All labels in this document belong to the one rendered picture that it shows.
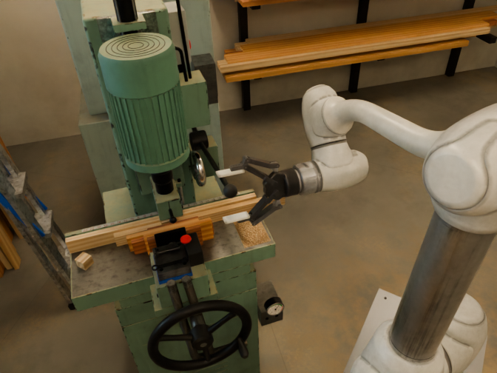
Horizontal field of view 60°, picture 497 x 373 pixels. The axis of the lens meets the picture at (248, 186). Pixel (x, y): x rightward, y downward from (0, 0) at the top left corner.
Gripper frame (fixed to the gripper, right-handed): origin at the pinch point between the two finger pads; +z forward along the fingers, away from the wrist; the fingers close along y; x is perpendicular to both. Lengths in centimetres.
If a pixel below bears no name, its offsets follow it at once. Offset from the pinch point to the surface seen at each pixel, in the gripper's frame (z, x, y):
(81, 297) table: 42.6, -5.3, -23.1
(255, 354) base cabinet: -7, -19, -80
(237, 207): -7.3, -19.2, -14.7
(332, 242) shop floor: -77, -92, -93
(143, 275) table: 25.4, -6.5, -22.0
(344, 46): -142, -197, -5
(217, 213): -0.8, -19.3, -15.3
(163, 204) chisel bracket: 15.3, -12.7, -4.5
